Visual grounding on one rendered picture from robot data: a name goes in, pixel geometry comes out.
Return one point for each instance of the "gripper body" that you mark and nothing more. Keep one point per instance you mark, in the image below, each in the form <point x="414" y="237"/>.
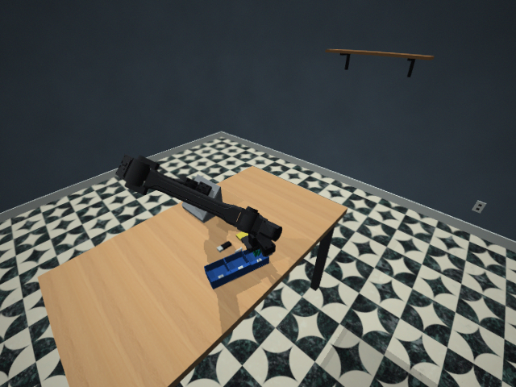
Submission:
<point x="248" y="245"/>

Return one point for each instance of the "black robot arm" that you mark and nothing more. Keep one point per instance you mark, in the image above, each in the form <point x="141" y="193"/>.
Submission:
<point x="134" y="173"/>

